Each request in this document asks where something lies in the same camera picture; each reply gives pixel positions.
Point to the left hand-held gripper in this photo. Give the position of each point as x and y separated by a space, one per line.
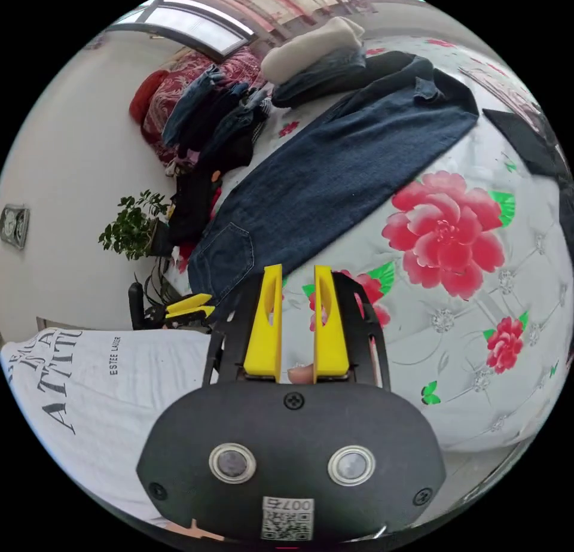
179 324

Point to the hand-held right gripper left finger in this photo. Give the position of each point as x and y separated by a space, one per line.
265 332

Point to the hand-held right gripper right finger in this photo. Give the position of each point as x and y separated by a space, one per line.
326 336

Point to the blue jeans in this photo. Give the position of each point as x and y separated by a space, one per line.
336 166

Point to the person's right hand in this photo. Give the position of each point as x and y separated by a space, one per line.
300 375

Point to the potted green plant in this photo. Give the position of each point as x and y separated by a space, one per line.
130 224

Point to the bed with flowered quilt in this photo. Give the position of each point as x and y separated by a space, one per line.
448 345

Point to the person's body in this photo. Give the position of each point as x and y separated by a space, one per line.
89 404

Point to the pile of clothes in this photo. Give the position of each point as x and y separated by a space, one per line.
211 130

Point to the red pillow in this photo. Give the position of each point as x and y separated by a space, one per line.
145 95

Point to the red patterned rolled blanket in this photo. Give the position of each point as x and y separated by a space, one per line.
179 85

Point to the black flat board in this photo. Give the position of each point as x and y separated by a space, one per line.
524 144

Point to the stack of folded clothes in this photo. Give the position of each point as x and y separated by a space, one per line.
309 54

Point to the window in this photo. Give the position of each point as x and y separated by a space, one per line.
193 22

